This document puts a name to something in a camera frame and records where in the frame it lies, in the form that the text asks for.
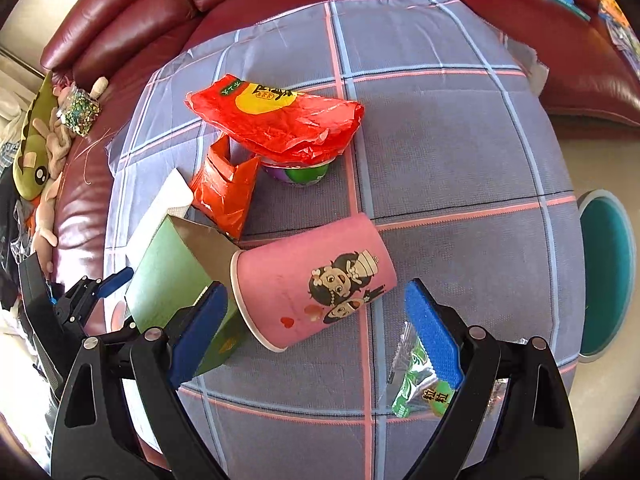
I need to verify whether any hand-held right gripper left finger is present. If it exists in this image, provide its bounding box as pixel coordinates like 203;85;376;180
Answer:
50;280;231;480

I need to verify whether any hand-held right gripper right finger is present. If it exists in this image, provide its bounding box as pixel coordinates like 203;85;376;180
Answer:
402;278;581;480

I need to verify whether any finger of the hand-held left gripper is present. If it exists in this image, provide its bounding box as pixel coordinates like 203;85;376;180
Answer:
65;266;136;328

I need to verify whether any green cardboard box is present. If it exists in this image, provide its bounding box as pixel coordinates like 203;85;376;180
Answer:
124;214;251;376

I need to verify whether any clear packet with green label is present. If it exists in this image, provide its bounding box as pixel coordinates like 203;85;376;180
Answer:
385;322;506;418

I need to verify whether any white tissue paper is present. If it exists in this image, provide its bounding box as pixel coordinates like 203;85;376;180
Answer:
125;167;196;266

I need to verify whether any pink paper cup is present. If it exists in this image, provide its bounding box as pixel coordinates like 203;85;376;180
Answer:
230;212;398;352

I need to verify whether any orange snack packet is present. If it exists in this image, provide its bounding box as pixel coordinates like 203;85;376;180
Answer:
190;135;263;241

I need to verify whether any teal trash bin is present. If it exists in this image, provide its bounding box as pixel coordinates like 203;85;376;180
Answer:
577;190;637;363

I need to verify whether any purple and green jelly cup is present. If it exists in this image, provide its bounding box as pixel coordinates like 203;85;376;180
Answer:
262;157;336;187

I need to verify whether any red plastic wrapper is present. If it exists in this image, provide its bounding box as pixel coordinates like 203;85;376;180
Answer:
185;75;366;166

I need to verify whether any green plush toy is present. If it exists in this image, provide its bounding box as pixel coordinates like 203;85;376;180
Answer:
12;72;63;198

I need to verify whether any grey plaid tablecloth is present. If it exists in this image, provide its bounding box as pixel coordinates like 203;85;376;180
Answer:
102;0;586;480

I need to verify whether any clear bag of beads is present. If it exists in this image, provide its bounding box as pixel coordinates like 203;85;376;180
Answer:
56;87;103;137

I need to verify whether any white curtain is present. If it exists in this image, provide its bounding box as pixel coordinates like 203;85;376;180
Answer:
0;45;48;161

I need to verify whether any dark red leather sofa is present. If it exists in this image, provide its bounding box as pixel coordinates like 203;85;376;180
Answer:
40;0;640;321

